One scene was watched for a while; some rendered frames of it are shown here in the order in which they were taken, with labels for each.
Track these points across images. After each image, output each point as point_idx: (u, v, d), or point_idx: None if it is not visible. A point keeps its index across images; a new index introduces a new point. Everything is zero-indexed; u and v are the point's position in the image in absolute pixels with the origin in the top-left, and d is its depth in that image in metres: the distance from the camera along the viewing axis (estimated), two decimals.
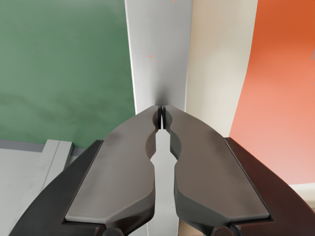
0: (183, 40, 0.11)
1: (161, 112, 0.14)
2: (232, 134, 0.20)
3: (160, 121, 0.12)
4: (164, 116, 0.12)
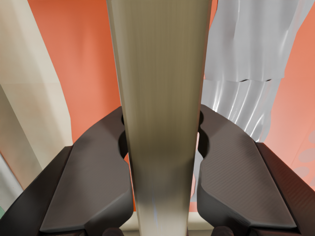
0: None
1: None
2: None
3: None
4: None
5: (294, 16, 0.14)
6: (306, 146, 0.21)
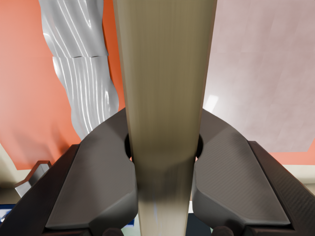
0: None
1: None
2: (305, 163, 0.34)
3: None
4: None
5: (88, 11, 0.21)
6: None
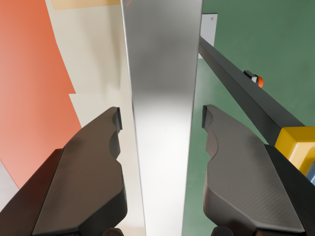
0: None
1: (120, 113, 0.14)
2: None
3: (120, 121, 0.12)
4: (205, 115, 0.12)
5: None
6: None
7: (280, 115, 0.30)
